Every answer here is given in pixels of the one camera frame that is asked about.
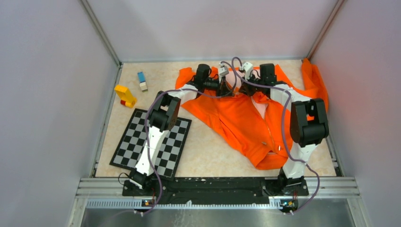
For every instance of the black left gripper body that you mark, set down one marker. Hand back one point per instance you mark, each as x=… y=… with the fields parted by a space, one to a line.
x=221 y=86

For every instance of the orange fleece jacket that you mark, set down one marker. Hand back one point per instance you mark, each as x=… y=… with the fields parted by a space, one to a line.
x=240 y=124

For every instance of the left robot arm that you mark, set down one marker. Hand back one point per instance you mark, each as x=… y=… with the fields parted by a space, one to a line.
x=163 y=114

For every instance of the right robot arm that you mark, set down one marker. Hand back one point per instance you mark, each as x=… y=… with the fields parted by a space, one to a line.
x=308 y=124

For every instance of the blue and white block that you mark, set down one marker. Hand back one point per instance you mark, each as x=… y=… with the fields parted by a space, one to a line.
x=142 y=81

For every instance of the yellow toy block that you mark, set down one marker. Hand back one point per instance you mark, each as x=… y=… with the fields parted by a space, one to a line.
x=126 y=97

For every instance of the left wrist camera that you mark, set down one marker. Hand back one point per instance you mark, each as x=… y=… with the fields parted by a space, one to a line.
x=222 y=70

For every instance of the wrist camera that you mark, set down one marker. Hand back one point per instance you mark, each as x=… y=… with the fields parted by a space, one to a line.
x=247 y=69
x=222 y=70

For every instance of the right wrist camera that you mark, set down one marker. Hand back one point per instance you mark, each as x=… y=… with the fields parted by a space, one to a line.
x=247 y=69

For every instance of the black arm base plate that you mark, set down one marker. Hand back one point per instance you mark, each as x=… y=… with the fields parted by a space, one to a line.
x=255 y=185

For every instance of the aluminium front rail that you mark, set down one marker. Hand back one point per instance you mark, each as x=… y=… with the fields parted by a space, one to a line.
x=107 y=193

